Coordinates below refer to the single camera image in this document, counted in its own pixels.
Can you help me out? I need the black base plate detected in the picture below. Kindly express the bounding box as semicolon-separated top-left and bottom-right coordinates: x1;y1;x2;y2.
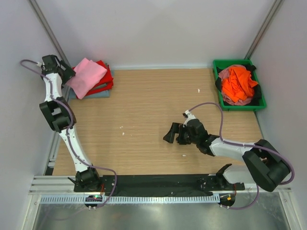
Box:
71;174;245;197

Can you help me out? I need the orange t shirt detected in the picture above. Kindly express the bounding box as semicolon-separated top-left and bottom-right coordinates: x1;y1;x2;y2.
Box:
222;67;258;102

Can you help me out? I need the red folded t shirt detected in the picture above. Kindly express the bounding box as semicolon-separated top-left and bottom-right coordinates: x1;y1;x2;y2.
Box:
92;60;113;89
84;81;113;99

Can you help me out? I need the red folded t shirt top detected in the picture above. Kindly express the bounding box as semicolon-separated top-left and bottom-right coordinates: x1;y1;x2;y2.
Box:
92;60;113;89

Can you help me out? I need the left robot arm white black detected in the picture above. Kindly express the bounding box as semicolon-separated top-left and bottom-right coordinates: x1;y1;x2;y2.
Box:
39;55;102;192

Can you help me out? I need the green plastic bin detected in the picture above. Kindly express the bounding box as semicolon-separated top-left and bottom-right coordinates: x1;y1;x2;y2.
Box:
213;59;266;112

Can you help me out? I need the pink t shirt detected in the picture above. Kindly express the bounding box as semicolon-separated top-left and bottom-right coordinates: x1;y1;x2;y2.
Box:
66;58;107;99

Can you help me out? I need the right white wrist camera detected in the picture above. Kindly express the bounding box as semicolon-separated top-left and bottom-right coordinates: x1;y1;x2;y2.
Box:
183;110;196;126

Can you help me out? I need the white slotted cable duct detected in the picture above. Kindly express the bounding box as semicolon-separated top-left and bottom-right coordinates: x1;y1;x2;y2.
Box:
40;194;220;205

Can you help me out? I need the grey folded t shirt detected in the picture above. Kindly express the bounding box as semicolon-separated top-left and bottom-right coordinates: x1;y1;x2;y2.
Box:
69;60;113;100

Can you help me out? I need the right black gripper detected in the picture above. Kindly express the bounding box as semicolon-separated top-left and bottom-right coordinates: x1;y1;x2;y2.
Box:
163;122;199;145

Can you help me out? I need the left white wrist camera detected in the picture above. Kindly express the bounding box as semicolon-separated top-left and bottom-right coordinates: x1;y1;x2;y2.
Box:
36;62;45;70

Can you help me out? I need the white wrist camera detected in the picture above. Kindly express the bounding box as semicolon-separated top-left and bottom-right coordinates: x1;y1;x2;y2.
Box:
36;62;45;70
183;110;196;126

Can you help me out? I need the red folded t shirt lower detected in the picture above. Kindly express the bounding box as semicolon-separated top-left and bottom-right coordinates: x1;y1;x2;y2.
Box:
84;81;113;99

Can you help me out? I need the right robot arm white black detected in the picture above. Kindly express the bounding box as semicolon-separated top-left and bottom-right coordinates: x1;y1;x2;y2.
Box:
163;118;292;192

